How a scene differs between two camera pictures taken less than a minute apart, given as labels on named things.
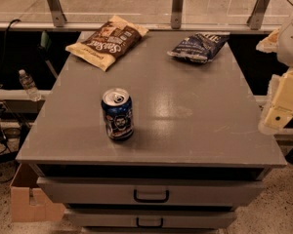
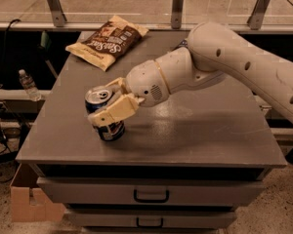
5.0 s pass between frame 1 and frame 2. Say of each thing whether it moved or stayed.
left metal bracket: stayed
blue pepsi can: moved
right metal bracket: stayed
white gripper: moved
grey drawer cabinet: stayed
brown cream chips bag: stayed
